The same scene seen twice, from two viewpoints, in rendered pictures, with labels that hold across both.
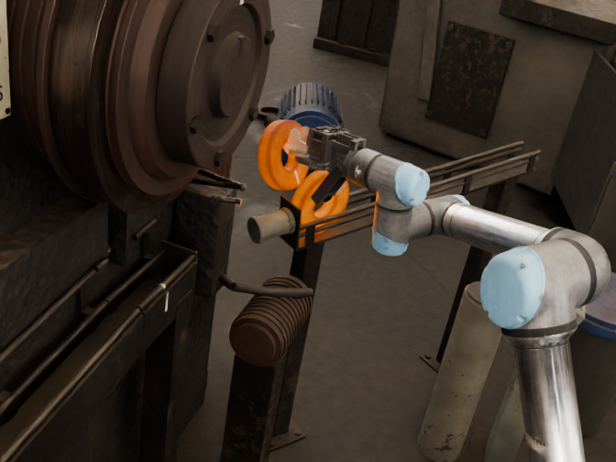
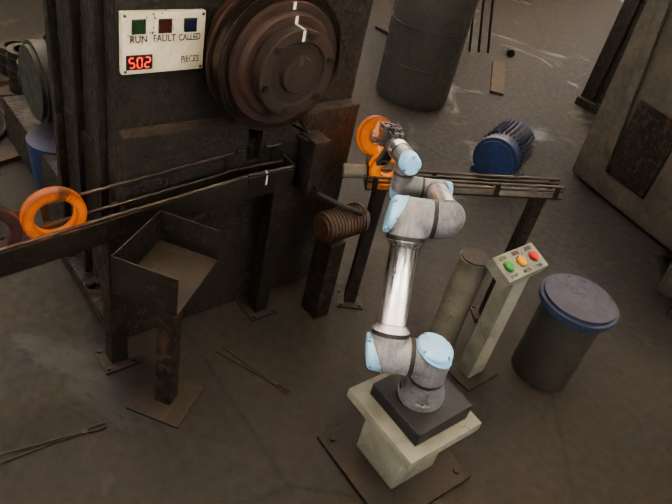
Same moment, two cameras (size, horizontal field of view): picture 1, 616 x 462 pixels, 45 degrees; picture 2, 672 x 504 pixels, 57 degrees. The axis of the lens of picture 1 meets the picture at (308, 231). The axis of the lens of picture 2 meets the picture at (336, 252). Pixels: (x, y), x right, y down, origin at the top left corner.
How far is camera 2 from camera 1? 1.14 m
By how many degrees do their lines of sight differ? 25
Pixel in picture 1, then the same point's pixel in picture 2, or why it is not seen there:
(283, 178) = (368, 147)
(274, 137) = (367, 123)
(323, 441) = (371, 315)
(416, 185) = (408, 162)
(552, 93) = not seen: outside the picture
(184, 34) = (265, 48)
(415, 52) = (612, 119)
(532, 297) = (391, 216)
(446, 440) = not seen: hidden behind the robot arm
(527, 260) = (400, 199)
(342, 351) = (421, 282)
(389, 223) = (395, 181)
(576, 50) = not seen: outside the picture
